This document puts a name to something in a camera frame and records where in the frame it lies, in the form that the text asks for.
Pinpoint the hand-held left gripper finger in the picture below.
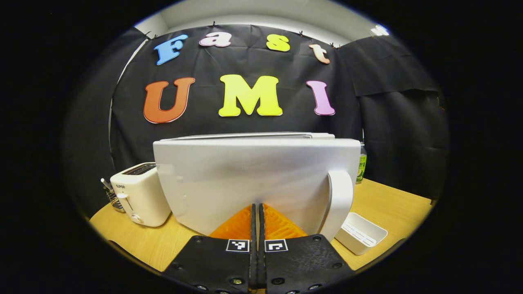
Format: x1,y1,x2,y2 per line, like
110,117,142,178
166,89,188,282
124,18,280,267
258,203,355,294
161,203,257,294

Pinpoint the white microwave oven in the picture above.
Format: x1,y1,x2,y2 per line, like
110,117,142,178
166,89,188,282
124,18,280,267
153,131,362,242

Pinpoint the white rectangular tray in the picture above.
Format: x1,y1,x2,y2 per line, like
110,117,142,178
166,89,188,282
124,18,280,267
335,212,389,256

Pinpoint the white toaster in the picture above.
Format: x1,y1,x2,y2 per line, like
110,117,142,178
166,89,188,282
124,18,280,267
110,162,172,227

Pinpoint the green drink bottle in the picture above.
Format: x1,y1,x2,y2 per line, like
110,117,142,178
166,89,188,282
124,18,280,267
355,141,367,184

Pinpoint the black backdrop cloth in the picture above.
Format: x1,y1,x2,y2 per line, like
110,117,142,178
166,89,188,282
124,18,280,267
63,24,450,217

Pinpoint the metal wire utensil holder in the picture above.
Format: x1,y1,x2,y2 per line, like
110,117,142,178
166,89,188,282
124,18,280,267
101,178,125,214

